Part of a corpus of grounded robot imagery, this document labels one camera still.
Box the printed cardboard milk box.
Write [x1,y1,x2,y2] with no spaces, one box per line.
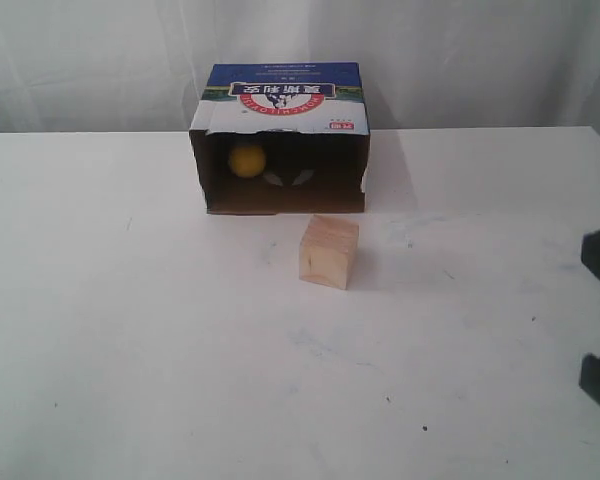
[189,62,371,215]

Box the yellow ball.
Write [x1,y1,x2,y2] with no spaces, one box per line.
[228,144,266,179]

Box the light wooden cube block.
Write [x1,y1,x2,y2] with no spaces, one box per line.
[299,215,359,290]

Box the white backdrop curtain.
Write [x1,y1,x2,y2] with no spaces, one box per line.
[0,1,600,134]

